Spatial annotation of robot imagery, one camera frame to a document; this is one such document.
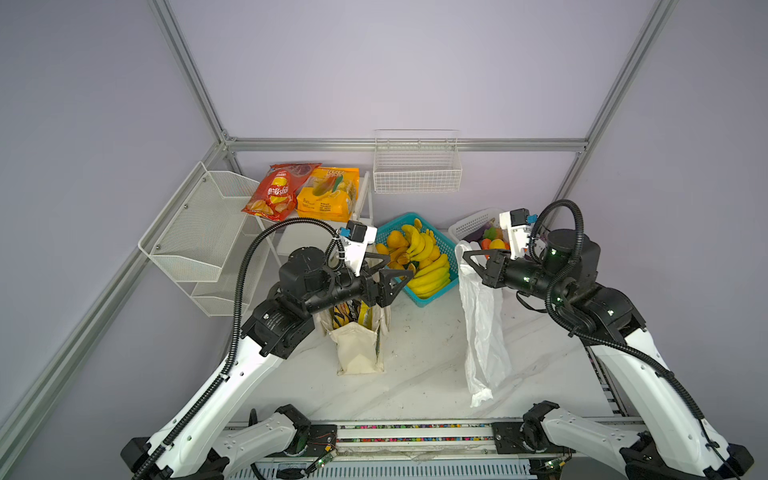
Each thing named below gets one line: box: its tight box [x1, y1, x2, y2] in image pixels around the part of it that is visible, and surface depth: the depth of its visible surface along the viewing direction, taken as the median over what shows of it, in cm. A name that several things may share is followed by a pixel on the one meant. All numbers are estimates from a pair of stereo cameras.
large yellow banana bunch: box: [407, 254, 451, 299], surface depth 97 cm
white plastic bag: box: [454, 240, 511, 408], surface depth 67 cm
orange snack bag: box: [296, 167, 361, 222], surface depth 77 cm
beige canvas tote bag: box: [313, 305, 391, 375], surface depth 76 cm
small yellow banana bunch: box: [398, 218, 441, 267], surface depth 102 cm
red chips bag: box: [242, 163, 322, 222], surface depth 81 cm
